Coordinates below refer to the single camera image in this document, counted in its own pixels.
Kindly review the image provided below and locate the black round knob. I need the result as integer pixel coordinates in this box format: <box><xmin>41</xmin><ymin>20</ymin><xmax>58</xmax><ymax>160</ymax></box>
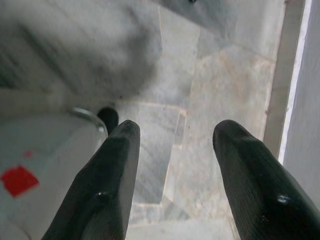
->
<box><xmin>96</xmin><ymin>106</ymin><xmax>120</xmax><ymax>137</ymax></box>

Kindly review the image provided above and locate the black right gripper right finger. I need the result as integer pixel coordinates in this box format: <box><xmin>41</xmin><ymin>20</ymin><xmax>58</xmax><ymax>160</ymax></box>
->
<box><xmin>212</xmin><ymin>119</ymin><xmax>320</xmax><ymax>240</ymax></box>

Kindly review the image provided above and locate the silver metal ring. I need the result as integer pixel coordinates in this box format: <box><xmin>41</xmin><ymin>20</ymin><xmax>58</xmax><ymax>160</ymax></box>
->
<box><xmin>71</xmin><ymin>106</ymin><xmax>106</xmax><ymax>133</ymax></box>

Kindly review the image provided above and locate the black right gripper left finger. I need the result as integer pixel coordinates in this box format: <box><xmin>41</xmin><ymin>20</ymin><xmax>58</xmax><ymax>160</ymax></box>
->
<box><xmin>47</xmin><ymin>119</ymin><xmax>141</xmax><ymax>240</ymax></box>

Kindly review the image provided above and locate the white object with red marks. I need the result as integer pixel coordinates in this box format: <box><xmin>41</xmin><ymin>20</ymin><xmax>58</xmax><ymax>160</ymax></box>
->
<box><xmin>0</xmin><ymin>111</ymin><xmax>105</xmax><ymax>240</ymax></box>

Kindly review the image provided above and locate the white baseboard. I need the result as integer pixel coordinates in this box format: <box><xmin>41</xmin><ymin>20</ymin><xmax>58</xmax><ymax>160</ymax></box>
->
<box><xmin>262</xmin><ymin>0</ymin><xmax>313</xmax><ymax>163</ymax></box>

